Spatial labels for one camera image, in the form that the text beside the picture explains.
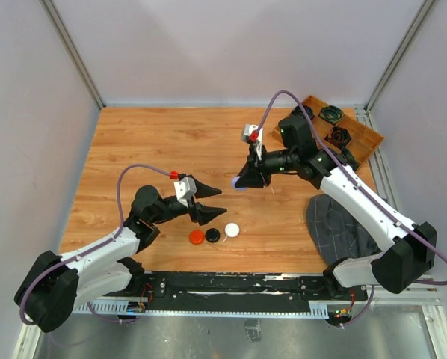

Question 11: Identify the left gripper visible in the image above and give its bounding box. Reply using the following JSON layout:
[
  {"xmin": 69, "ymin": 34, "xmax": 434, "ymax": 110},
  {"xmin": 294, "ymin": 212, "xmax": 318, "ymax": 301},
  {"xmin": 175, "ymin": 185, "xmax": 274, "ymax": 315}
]
[{"xmin": 150, "ymin": 175, "xmax": 227, "ymax": 225}]

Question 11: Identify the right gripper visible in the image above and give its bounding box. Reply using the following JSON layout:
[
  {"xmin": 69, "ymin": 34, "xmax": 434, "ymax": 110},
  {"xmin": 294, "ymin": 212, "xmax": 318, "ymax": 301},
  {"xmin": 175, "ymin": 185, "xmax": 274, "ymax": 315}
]
[{"xmin": 235, "ymin": 143, "xmax": 298, "ymax": 188}]

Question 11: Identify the black earbud case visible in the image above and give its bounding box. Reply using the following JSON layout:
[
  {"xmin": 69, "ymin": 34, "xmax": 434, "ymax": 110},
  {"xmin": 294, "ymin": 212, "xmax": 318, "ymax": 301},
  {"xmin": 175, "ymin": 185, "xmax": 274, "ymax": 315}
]
[{"xmin": 205, "ymin": 228, "xmax": 221, "ymax": 243}]

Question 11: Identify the orange earbud case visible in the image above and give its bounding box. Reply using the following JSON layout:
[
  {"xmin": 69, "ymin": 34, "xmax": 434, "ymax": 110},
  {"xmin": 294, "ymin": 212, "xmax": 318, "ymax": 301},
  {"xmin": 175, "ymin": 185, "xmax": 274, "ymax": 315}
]
[{"xmin": 188, "ymin": 230, "xmax": 205, "ymax": 245}]

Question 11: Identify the white earbud case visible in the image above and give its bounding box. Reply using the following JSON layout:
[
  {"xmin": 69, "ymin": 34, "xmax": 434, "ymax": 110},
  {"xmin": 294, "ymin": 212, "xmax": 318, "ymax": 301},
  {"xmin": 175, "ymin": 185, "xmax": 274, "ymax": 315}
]
[{"xmin": 224, "ymin": 223, "xmax": 240, "ymax": 238}]

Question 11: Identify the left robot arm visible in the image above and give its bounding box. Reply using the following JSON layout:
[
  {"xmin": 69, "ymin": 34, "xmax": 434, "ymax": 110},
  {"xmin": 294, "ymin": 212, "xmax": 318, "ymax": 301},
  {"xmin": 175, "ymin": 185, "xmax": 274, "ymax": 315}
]
[{"xmin": 13, "ymin": 174, "xmax": 226, "ymax": 333}]

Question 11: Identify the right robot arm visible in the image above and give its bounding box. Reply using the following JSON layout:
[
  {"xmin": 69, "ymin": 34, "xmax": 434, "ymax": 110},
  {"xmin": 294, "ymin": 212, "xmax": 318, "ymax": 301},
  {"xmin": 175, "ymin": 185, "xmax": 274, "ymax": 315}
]
[{"xmin": 235, "ymin": 116, "xmax": 437, "ymax": 299}]

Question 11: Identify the dark rolled cloth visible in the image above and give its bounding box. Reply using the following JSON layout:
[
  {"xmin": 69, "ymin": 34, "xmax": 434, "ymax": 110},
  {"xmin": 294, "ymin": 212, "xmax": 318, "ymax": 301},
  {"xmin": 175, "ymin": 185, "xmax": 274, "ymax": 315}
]
[
  {"xmin": 318, "ymin": 105, "xmax": 345, "ymax": 126},
  {"xmin": 291, "ymin": 105, "xmax": 315, "ymax": 120},
  {"xmin": 341, "ymin": 147, "xmax": 360, "ymax": 171},
  {"xmin": 325, "ymin": 126, "xmax": 352, "ymax": 149}
]

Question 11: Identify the wooden divided tray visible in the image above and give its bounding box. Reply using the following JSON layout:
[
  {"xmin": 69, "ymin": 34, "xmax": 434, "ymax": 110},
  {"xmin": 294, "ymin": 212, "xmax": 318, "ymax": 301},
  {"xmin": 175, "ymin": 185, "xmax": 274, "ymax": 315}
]
[{"xmin": 272, "ymin": 94, "xmax": 385, "ymax": 173}]

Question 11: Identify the grey checked cloth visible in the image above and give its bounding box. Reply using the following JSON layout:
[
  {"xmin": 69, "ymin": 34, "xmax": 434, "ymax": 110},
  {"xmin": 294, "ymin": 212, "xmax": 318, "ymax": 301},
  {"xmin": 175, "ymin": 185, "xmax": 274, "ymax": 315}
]
[{"xmin": 305, "ymin": 194, "xmax": 380, "ymax": 266}]

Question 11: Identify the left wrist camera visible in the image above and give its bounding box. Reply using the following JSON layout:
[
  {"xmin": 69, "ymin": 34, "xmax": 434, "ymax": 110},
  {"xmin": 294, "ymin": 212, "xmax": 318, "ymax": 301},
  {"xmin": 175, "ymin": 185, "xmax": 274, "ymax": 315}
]
[{"xmin": 173, "ymin": 176, "xmax": 197, "ymax": 206}]

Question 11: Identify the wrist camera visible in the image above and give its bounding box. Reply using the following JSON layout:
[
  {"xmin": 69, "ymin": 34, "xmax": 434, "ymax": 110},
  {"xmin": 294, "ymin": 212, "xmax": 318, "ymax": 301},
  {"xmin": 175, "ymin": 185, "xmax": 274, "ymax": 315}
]
[
  {"xmin": 241, "ymin": 124, "xmax": 263, "ymax": 160},
  {"xmin": 173, "ymin": 176, "xmax": 197, "ymax": 206}
]

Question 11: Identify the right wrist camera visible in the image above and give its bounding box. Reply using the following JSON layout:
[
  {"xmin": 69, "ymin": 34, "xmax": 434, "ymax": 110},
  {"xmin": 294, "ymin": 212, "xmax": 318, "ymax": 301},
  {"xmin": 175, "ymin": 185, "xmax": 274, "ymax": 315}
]
[{"xmin": 241, "ymin": 124, "xmax": 263, "ymax": 160}]

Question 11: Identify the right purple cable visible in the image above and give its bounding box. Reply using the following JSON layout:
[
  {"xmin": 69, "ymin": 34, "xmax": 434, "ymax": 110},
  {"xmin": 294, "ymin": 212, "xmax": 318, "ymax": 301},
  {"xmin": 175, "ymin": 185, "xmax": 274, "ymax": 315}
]
[{"xmin": 250, "ymin": 89, "xmax": 447, "ymax": 330}]

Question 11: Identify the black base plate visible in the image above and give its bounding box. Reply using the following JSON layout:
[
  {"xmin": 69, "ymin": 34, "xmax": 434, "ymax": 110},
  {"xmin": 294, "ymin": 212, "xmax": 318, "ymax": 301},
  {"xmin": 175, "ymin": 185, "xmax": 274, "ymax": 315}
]
[{"xmin": 126, "ymin": 271, "xmax": 368, "ymax": 310}]

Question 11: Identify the grey cable duct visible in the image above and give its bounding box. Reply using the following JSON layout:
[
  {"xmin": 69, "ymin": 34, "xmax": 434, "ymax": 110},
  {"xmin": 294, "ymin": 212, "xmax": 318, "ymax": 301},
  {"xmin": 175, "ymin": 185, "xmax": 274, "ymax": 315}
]
[{"xmin": 73, "ymin": 299, "xmax": 330, "ymax": 319}]

